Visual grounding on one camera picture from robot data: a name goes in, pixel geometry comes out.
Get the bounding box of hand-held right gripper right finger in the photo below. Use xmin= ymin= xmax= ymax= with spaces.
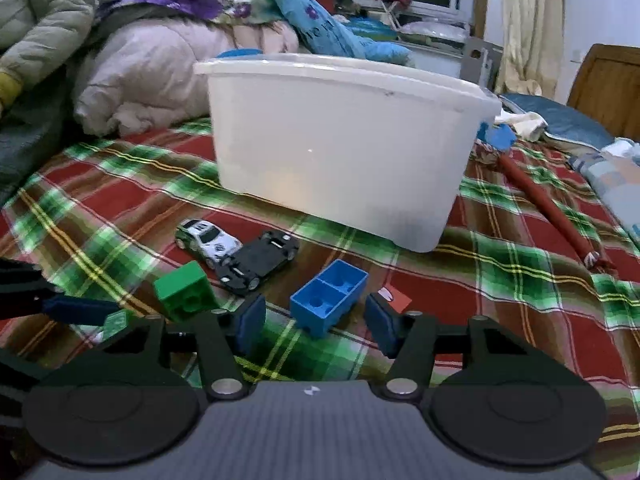
xmin=364 ymin=293 xmax=593 ymax=401

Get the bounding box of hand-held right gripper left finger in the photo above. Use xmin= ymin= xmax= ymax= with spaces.
xmin=42 ymin=293 xmax=267 ymax=401

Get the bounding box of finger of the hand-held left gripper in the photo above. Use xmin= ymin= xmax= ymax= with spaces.
xmin=0 ymin=349 xmax=48 ymax=411
xmin=0 ymin=258 xmax=122 ymax=328

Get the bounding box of green toy piece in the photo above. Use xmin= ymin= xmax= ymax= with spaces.
xmin=95 ymin=308 xmax=136 ymax=343

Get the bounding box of black toy car chassis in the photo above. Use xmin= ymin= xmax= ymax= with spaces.
xmin=215 ymin=230 xmax=301 ymax=297

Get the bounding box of short blue toy block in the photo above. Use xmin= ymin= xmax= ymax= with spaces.
xmin=290 ymin=259 xmax=370 ymax=339

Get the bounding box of green toy building block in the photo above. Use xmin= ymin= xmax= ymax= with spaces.
xmin=153 ymin=261 xmax=221 ymax=323

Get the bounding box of green white toy car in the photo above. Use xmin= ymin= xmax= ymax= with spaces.
xmin=175 ymin=218 xmax=242 ymax=269

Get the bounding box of white plastic container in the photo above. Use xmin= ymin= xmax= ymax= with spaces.
xmin=193 ymin=52 xmax=502 ymax=254

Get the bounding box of small red block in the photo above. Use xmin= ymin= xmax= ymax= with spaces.
xmin=376 ymin=287 xmax=413 ymax=313

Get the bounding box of plaid bedsheet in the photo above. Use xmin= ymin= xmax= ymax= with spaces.
xmin=0 ymin=115 xmax=640 ymax=480

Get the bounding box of dark grey cloth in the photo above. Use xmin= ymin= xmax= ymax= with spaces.
xmin=0 ymin=70 xmax=76 ymax=201

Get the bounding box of red brown padded stick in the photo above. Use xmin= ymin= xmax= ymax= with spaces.
xmin=475 ymin=142 xmax=618 ymax=271

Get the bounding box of blue foam piece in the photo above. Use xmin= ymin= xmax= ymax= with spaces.
xmin=475 ymin=121 xmax=518 ymax=153

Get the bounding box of white crumpled cloth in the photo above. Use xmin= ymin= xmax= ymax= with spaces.
xmin=495 ymin=110 xmax=548 ymax=142

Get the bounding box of patchwork blanket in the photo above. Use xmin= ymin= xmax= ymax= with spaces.
xmin=567 ymin=137 xmax=640 ymax=248

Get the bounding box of blue pillow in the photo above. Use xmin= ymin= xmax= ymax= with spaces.
xmin=500 ymin=92 xmax=617 ymax=152

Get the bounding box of grey folding chair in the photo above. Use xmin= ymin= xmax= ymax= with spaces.
xmin=460 ymin=36 xmax=503 ymax=93

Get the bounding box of beige puffer jacket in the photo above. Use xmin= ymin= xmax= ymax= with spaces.
xmin=0 ymin=0 xmax=98 ymax=111

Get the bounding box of wooden headboard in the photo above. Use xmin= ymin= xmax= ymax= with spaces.
xmin=567 ymin=44 xmax=640 ymax=143

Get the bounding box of cream curtain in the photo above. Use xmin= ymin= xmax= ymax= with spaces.
xmin=495 ymin=0 xmax=566 ymax=101

